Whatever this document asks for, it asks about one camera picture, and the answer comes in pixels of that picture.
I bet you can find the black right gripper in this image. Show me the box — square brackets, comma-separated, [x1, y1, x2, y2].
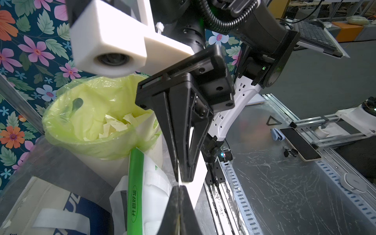
[135, 45, 235, 182]

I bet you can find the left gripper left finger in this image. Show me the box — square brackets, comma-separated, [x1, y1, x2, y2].
[157, 186, 180, 235]

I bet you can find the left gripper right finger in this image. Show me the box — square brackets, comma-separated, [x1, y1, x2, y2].
[179, 186, 202, 235]

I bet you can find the white bag green top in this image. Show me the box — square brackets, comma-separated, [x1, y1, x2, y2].
[110, 148, 172, 235]

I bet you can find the white trash bin green liner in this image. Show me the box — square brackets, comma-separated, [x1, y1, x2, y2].
[42, 73, 163, 187]

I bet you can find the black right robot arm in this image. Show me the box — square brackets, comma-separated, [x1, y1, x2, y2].
[136, 1, 299, 182]

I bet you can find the middle right blue white bag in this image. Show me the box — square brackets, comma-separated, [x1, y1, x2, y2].
[1, 177, 113, 235]

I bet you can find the black smartphone on table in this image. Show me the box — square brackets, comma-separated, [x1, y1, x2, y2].
[280, 127, 322, 162]

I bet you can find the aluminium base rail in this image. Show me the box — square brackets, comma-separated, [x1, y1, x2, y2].
[204, 94, 376, 235]

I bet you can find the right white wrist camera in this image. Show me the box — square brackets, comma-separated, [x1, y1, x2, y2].
[66, 1, 194, 78]

